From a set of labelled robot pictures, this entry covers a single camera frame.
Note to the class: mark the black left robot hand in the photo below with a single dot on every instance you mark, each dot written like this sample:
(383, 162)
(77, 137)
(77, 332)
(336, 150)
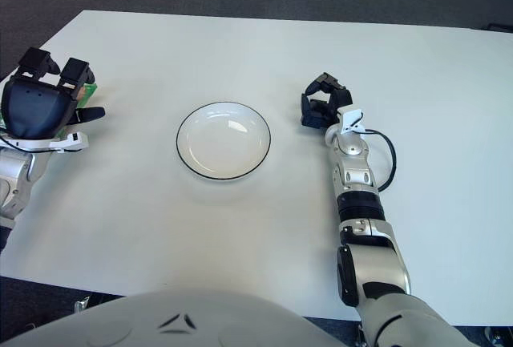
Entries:
(32, 106)

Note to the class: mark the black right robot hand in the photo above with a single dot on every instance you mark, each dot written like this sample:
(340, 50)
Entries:
(316, 116)

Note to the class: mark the green potato chip bag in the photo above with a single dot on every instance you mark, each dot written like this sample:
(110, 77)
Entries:
(89, 92)

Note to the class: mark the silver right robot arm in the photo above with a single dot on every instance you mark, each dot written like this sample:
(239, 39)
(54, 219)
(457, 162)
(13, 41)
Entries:
(356, 174)

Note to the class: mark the white plate with black rim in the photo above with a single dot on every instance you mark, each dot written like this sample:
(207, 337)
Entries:
(224, 142)

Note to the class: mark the black robot lower body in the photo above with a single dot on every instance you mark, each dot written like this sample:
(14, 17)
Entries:
(82, 305)

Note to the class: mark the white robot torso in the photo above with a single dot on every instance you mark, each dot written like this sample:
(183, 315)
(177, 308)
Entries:
(200, 323)

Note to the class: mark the grey caster wheel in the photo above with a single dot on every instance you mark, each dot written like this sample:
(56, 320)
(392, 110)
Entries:
(495, 337)

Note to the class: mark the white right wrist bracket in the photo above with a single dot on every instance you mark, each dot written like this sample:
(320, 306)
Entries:
(350, 118)

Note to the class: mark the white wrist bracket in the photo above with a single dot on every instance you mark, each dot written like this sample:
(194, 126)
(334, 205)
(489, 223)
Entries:
(72, 140)
(350, 118)

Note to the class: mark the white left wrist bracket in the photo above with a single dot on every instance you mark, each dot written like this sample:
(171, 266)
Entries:
(72, 140)

